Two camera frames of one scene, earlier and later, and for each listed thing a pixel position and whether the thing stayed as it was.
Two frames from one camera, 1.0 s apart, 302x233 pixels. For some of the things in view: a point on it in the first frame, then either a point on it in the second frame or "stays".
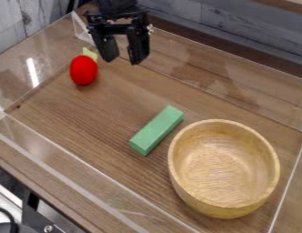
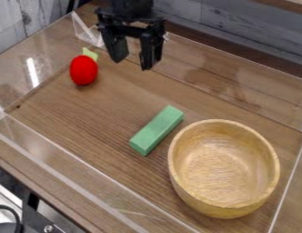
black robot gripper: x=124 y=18 -> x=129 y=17
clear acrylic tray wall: x=184 y=144 stays
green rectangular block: x=156 y=130 stays
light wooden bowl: x=224 y=167 stays
